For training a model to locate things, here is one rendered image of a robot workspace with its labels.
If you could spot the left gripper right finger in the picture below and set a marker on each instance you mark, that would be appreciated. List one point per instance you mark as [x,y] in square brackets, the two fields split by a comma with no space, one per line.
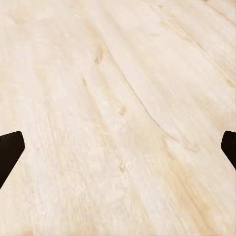
[228,145]

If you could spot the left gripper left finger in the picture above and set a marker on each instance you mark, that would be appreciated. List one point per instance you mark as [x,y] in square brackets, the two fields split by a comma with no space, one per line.
[12,146]

